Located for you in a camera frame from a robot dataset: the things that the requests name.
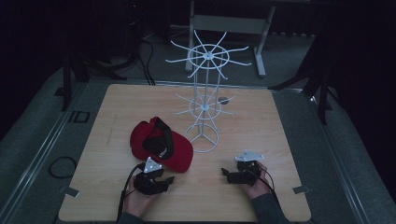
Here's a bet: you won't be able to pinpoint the red baseball cap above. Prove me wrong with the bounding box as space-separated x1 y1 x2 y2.
129 116 194 174

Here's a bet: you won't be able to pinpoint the grey metal table bracket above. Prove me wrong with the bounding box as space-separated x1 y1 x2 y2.
291 185 313 195
58 185 80 199

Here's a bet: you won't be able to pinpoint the grey metal stand frame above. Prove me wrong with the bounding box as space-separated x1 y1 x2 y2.
185 0 277 78

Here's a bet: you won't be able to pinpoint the black cable loop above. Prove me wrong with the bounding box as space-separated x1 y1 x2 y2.
48 156 78 180

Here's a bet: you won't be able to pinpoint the person's left hand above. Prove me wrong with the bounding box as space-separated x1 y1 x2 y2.
123 175 161 217

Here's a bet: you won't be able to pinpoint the metal floor rail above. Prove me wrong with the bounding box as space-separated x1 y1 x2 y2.
0 83 87 224
306 90 375 224

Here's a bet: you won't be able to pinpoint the white wire hat rack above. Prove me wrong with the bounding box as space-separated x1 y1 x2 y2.
164 29 252 154

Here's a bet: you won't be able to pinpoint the black floor cables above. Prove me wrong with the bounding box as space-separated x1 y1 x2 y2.
118 31 157 86

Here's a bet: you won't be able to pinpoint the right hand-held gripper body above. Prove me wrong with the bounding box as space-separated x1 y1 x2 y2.
234 149 265 187

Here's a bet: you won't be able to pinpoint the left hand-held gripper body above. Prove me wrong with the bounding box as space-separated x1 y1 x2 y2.
134 156 171 196

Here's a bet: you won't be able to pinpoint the person's right hand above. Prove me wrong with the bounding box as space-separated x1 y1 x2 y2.
241 161 273 201

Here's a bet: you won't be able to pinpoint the black tripod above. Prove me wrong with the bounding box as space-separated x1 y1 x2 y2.
268 52 335 126
60 50 128 112

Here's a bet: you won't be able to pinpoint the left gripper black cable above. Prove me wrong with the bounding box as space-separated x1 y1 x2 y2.
116 163 147 222

